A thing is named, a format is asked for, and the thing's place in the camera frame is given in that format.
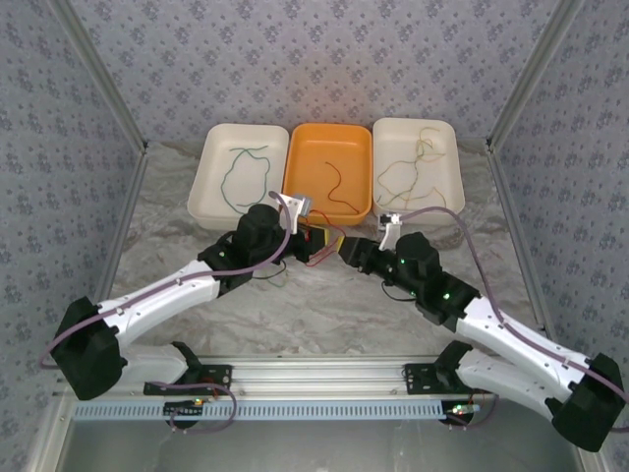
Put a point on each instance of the orange plastic tray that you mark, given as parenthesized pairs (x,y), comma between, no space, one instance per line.
(314,147)

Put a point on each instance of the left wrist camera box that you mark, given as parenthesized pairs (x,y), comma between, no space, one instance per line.
(297,206)

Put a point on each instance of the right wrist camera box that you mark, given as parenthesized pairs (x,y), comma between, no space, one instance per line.
(390,231)

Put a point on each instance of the small black circuit board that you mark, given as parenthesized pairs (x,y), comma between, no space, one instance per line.
(184,409)
(462,412)

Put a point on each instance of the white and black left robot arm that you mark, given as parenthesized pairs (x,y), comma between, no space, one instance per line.
(157,295)

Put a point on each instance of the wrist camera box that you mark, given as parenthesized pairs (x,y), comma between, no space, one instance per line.
(297,206)
(390,231)

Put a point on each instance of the aluminium frame side bar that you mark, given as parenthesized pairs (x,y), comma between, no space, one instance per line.
(511,211)
(123,221)

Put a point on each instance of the white plastic tray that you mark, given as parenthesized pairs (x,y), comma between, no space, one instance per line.
(245,182)
(393,142)

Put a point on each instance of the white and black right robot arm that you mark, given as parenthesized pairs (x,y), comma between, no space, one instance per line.
(516,339)

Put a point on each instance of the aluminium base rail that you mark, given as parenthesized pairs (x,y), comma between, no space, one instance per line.
(319,373)

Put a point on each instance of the aluminium frame post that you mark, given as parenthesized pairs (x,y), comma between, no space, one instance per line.
(531,74)
(103,78)

